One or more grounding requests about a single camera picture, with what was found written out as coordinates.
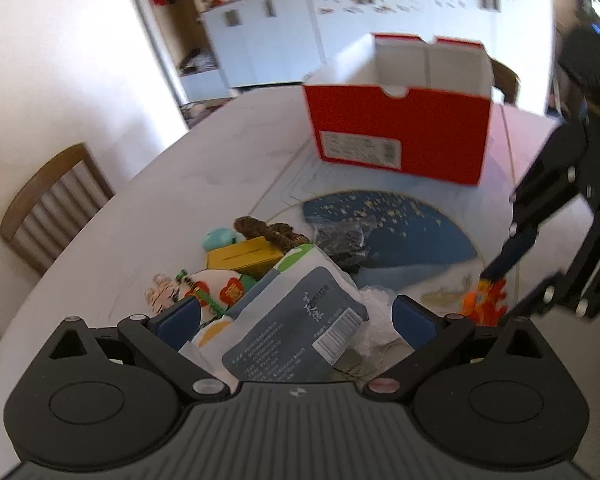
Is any yellow small box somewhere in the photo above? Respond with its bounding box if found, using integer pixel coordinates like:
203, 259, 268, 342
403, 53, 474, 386
206, 237, 286, 279

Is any white cabinet with stickers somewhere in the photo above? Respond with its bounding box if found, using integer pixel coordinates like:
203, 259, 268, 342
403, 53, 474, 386
304, 0, 557, 97

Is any teal round object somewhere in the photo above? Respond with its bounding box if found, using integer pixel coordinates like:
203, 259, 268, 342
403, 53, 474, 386
201, 228, 246, 253

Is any grey and white packet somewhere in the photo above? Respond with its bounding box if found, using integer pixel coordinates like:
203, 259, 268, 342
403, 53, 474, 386
222, 245, 370, 385

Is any wooden slatted chair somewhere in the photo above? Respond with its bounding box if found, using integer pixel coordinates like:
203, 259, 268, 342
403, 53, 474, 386
0, 142, 117, 277

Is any clear plastic bag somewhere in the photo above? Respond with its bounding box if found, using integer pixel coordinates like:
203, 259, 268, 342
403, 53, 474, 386
350, 285, 417, 381

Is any red cardboard shoe box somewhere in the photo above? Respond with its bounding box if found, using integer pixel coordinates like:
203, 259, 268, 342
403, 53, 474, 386
301, 32, 495, 188

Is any white round red-label packet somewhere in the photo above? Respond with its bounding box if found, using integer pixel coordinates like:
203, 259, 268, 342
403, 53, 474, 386
189, 268, 247, 322

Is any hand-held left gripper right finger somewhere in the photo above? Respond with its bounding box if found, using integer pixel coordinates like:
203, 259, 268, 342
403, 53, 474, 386
363, 294, 553, 404

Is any green pen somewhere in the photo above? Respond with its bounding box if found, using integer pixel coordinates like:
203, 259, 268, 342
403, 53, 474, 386
176, 270, 227, 317

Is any white two-door cabinet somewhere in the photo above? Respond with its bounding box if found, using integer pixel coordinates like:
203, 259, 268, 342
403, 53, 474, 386
199, 0, 327, 92

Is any black plastic packet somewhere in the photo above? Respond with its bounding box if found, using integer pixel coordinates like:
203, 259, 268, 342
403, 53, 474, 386
314, 222, 369, 274

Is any pink pig face toy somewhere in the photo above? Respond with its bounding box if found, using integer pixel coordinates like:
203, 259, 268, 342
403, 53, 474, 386
145, 274, 182, 312

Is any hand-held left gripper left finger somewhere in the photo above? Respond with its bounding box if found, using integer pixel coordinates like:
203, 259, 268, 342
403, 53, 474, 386
47, 295, 231, 404

